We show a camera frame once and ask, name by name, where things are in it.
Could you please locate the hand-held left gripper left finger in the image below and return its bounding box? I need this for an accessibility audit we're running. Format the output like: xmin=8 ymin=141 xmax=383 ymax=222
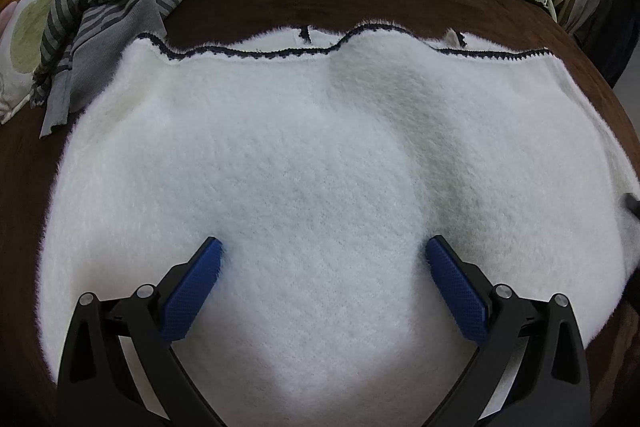
xmin=56 ymin=236 xmax=228 ymax=427

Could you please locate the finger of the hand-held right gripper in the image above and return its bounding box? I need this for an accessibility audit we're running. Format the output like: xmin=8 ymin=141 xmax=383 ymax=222
xmin=621 ymin=191 xmax=640 ymax=220

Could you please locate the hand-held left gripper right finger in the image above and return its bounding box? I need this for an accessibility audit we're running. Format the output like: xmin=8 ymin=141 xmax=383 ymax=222
xmin=425 ymin=235 xmax=592 ymax=427

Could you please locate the white pillow with green print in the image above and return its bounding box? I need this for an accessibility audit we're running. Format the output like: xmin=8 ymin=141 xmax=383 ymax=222
xmin=0 ymin=0 xmax=94 ymax=124

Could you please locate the white fluffy cardigan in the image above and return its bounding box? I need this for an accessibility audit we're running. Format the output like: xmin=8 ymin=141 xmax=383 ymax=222
xmin=37 ymin=24 xmax=640 ymax=427

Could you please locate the grey hanging garment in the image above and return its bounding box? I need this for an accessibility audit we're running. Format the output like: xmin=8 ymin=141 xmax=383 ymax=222
xmin=574 ymin=0 xmax=632 ymax=45

